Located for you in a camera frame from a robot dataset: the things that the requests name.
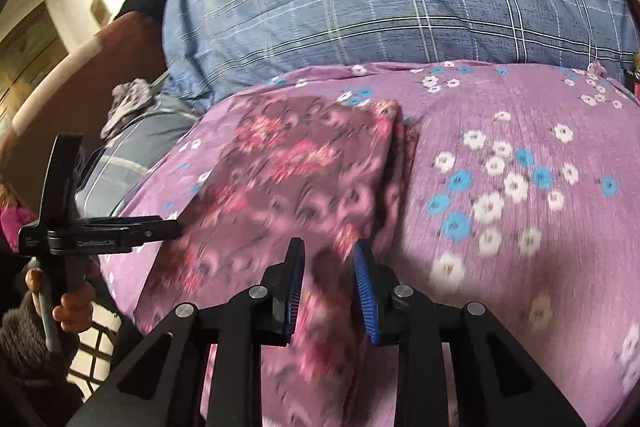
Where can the mauve floral garment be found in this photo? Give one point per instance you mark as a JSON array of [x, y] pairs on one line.
[[280, 187]]

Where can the brown wooden headboard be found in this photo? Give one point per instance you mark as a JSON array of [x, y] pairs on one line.
[[75, 72]]

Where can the person's left hand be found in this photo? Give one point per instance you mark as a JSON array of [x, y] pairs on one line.
[[72, 307]]

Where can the purple flowered bed sheet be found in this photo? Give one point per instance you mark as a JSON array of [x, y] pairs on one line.
[[500, 267]]

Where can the person's left forearm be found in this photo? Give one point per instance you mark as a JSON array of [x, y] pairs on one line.
[[25, 342]]

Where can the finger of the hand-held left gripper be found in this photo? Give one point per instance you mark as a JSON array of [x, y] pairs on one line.
[[160, 229]]

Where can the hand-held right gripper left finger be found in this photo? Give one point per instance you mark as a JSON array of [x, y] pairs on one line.
[[295, 292]]

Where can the wooden cabinet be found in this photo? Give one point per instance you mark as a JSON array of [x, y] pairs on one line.
[[30, 52]]

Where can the grey plaid pillow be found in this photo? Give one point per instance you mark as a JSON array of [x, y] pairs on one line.
[[140, 142]]

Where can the grey crumpled cloth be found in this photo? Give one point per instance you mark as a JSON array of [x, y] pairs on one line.
[[127, 107]]

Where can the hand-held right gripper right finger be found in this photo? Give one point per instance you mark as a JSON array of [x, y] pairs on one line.
[[365, 292]]

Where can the pink cloth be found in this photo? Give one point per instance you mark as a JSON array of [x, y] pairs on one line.
[[15, 222]]

